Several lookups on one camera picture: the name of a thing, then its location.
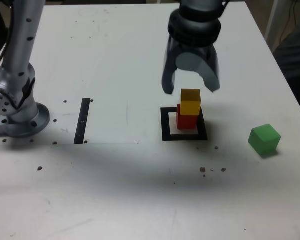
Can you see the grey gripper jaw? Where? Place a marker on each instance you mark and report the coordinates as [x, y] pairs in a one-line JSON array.
[[168, 72], [211, 72]]

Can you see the yellow cube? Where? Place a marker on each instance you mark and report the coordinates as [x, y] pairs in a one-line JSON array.
[[190, 102]]

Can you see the red cube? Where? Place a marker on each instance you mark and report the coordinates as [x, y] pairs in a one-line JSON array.
[[187, 122]]

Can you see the green cube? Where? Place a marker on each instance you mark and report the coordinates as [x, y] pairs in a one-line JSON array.
[[263, 140]]

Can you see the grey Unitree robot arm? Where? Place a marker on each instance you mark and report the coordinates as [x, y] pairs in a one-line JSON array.
[[20, 50]]

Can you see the black tape square outline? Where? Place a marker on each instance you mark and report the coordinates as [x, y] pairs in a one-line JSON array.
[[185, 137]]

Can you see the black tape strip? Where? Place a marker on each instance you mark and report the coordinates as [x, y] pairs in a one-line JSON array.
[[81, 130]]

